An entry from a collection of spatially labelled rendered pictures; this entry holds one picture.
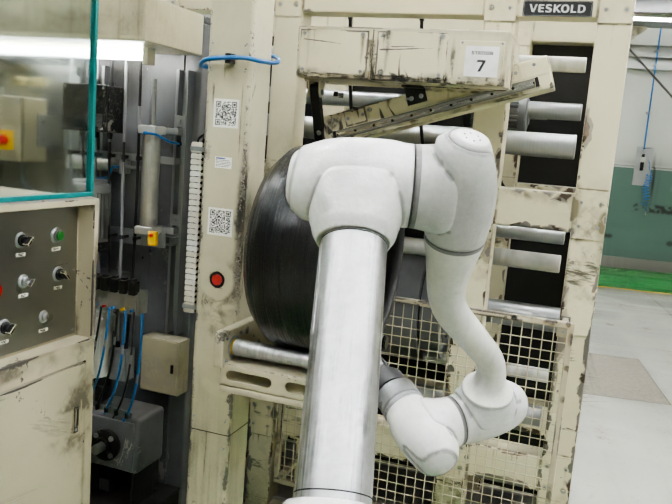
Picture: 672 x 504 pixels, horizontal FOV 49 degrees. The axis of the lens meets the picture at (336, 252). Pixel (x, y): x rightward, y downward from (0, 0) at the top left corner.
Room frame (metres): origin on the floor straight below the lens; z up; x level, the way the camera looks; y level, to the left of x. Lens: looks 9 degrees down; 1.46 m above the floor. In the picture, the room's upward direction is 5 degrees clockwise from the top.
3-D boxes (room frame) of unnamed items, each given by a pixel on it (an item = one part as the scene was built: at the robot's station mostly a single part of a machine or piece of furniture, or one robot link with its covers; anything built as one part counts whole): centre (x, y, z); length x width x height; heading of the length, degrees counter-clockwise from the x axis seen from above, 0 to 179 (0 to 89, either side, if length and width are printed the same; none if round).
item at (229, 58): (2.04, 0.30, 1.66); 0.19 x 0.19 x 0.06; 71
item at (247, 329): (2.04, 0.22, 0.90); 0.40 x 0.03 x 0.10; 161
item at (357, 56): (2.22, -0.17, 1.71); 0.61 x 0.25 x 0.15; 71
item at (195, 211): (2.04, 0.39, 1.19); 0.05 x 0.04 x 0.48; 161
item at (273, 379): (1.85, 0.10, 0.83); 0.36 x 0.09 x 0.06; 71
